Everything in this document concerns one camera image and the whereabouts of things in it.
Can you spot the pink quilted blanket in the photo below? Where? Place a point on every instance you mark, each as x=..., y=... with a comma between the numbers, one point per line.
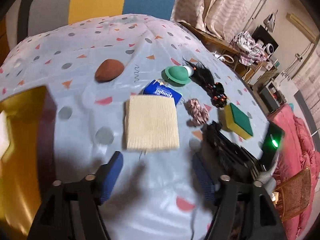
x=297, y=152

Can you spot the wooden side table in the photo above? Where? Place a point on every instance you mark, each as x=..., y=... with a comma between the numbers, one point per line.
x=228, y=54

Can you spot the black monitor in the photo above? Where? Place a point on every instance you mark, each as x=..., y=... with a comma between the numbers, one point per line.
x=261, y=35

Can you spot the white round fan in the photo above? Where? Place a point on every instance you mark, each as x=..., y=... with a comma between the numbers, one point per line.
x=269, y=49

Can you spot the brown makeup sponge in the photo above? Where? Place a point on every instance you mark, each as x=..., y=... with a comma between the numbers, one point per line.
x=109, y=70

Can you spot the wicker chair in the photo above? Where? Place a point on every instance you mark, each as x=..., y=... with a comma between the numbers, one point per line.
x=294, y=194

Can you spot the blue Tempo tissue pack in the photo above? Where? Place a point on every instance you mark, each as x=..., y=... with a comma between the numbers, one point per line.
x=157, y=87

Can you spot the gold tray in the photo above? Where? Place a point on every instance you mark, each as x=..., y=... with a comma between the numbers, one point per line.
x=27, y=159

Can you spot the plaid clothes pile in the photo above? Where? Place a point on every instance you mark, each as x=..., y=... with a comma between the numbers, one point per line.
x=250, y=51

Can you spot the pink patterned curtain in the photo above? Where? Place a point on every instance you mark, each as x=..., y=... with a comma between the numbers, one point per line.
x=221, y=18

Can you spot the cream knitted cloth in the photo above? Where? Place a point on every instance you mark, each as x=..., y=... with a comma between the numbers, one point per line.
x=151, y=123

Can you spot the patterned plastic tablecloth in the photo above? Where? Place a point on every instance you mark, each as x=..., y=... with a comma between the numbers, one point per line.
x=154, y=197

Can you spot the grey yellow blue chair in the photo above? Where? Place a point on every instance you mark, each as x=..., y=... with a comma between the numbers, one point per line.
x=39, y=16

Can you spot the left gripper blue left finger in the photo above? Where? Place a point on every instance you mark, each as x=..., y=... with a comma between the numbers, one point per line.
x=108, y=175

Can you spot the black beaded hair braid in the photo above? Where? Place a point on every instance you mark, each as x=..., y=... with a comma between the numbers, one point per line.
x=203, y=77

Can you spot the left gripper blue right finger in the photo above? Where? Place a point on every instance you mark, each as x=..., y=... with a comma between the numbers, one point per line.
x=206, y=184

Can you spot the yellow green scrubbing sponge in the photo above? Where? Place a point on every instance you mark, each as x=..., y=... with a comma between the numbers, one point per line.
x=237, y=121

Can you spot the low shelf unit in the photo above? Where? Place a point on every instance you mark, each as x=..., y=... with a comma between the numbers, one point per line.
x=275, y=94

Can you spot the pink satin scrunchie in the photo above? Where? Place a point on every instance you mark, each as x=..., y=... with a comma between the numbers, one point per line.
x=199, y=115

